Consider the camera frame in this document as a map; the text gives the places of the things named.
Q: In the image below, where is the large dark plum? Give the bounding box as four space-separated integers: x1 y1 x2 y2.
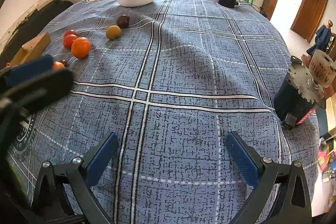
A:
117 14 130 29

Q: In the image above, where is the blue garment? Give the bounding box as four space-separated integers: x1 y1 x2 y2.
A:
307 25 332 56

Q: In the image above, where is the blue plaid tablecloth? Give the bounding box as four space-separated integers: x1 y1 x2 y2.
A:
7 0 321 224

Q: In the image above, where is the black cable with adapter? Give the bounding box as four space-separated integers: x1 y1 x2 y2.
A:
236 0 263 10

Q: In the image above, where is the shallow cardboard box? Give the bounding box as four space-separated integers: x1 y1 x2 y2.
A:
9 32 51 67

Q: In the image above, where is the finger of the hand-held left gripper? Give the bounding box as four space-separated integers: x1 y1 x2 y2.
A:
0 55 55 88
0 68 74 119

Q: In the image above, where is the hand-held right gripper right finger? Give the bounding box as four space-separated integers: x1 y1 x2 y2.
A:
225 131 313 224

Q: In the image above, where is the plain orange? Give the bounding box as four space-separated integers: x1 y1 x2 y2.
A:
71 37 91 59

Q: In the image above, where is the brown wooden door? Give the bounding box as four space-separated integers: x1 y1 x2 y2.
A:
290 0 328 43

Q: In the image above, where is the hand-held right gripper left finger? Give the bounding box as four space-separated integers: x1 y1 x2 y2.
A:
31 132 119 224

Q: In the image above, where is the brown kiwi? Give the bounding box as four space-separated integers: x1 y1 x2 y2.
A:
106 25 121 40

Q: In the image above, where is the large black motor with spool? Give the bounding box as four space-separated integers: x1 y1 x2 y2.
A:
273 49 336 130

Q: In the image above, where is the black sofa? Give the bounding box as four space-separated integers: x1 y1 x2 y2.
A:
0 0 74 69

